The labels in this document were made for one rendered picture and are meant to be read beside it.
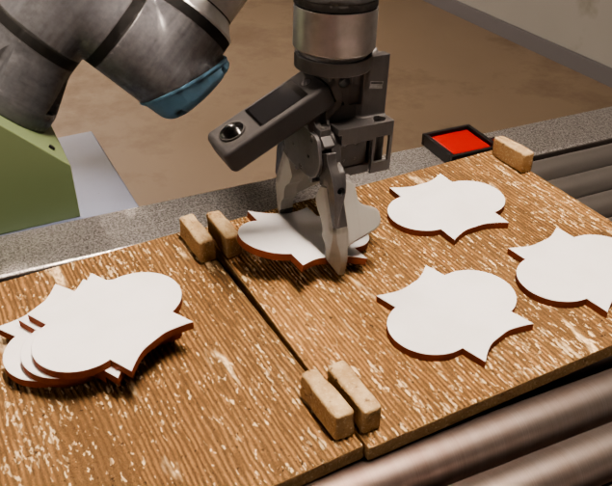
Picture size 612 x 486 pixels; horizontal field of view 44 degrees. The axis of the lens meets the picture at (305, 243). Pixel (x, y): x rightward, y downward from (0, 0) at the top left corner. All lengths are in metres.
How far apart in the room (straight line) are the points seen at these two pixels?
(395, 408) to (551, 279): 0.23
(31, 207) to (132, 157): 2.09
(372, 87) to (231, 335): 0.26
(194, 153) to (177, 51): 2.08
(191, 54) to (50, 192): 0.25
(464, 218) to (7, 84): 0.55
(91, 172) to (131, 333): 0.50
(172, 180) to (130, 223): 1.98
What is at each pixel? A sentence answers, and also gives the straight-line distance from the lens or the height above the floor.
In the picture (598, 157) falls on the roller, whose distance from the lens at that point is 1.10.
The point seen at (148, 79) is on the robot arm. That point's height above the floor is 1.03.
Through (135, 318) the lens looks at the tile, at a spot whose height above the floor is 0.97.
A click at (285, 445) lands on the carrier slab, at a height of 0.94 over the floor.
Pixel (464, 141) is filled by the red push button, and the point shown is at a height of 0.93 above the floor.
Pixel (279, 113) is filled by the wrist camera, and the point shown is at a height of 1.11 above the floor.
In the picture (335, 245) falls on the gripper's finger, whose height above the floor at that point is 0.98.
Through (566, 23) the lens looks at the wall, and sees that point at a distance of 4.10.
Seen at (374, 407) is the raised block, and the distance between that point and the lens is 0.59.
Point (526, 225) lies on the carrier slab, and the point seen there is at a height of 0.94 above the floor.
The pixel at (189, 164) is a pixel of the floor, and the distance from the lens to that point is 2.98.
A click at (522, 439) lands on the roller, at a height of 0.91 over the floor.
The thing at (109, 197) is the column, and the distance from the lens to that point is 1.05.
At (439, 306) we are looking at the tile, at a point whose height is 0.94.
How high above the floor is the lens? 1.39
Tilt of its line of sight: 34 degrees down
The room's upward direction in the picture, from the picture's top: straight up
